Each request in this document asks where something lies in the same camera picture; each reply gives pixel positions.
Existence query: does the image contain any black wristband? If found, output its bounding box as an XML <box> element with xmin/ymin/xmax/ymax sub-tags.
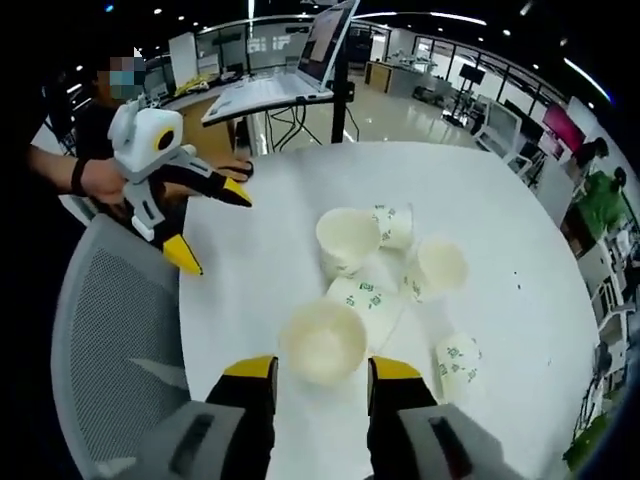
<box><xmin>69</xmin><ymin>158</ymin><xmax>87</xmax><ymax>196</ymax></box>

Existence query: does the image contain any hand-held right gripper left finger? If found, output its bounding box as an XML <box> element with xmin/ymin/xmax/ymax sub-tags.
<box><xmin>87</xmin><ymin>353</ymin><xmax>281</xmax><ymax>480</ymax></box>

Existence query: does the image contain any black laptop stand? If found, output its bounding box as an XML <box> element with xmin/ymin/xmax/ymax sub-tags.
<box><xmin>264</xmin><ymin>0</ymin><xmax>359</xmax><ymax>151</ymax></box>

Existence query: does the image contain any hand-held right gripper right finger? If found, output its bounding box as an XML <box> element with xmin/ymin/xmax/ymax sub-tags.
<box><xmin>367</xmin><ymin>355</ymin><xmax>516</xmax><ymax>480</ymax></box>

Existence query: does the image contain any black screen on stand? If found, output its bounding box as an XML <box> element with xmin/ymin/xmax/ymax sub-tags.
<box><xmin>458</xmin><ymin>65</ymin><xmax>487</xmax><ymax>102</ymax></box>

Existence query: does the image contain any silver laptop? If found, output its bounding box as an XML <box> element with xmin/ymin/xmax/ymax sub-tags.
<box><xmin>201</xmin><ymin>0</ymin><xmax>361</xmax><ymax>126</ymax></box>

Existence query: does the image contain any wooden cabinet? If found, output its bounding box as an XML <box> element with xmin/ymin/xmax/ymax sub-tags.
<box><xmin>364</xmin><ymin>60</ymin><xmax>397</xmax><ymax>94</ymax></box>

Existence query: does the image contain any grey mesh office chair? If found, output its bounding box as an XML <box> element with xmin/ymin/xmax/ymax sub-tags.
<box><xmin>49</xmin><ymin>212</ymin><xmax>221</xmax><ymax>480</ymax></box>

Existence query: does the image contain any tan wooden desk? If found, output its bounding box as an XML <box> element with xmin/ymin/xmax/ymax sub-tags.
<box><xmin>144</xmin><ymin>74</ymin><xmax>237</xmax><ymax>152</ymax></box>

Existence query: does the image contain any pink screen monitor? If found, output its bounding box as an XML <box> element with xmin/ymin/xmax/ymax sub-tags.
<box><xmin>542</xmin><ymin>102</ymin><xmax>586</xmax><ymax>154</ymax></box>

